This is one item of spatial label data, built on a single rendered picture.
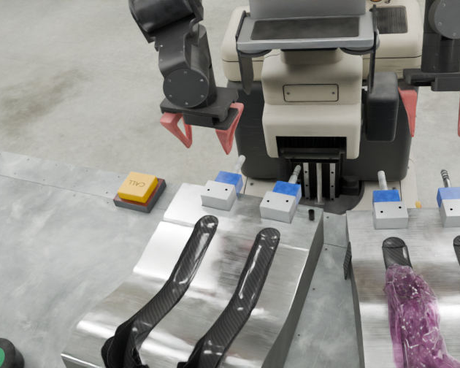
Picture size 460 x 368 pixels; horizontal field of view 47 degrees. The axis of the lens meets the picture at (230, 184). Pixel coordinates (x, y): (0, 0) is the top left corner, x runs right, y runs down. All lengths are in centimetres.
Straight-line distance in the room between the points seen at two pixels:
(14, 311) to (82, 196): 28
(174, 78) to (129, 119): 205
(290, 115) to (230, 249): 46
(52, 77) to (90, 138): 69
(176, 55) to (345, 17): 49
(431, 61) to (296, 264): 36
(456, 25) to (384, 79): 67
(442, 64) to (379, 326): 38
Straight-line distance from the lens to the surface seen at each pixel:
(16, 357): 93
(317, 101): 122
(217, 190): 89
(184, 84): 65
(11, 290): 105
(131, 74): 303
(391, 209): 90
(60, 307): 98
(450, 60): 83
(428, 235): 91
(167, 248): 87
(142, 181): 107
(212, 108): 75
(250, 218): 88
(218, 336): 74
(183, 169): 232
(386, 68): 147
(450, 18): 75
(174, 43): 67
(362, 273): 83
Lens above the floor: 155
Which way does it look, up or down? 45 degrees down
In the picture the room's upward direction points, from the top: 11 degrees counter-clockwise
